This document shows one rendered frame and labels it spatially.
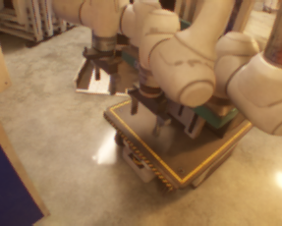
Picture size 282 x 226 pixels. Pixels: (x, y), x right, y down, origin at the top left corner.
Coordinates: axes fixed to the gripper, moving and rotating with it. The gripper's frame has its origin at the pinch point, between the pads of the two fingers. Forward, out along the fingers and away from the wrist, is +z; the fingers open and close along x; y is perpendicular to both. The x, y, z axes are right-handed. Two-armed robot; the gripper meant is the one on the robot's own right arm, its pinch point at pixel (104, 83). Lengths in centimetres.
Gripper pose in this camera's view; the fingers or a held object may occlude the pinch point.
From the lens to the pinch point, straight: 90.7
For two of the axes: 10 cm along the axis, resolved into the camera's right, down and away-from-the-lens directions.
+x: -6.3, -5.7, 5.3
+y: 7.7, -3.5, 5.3
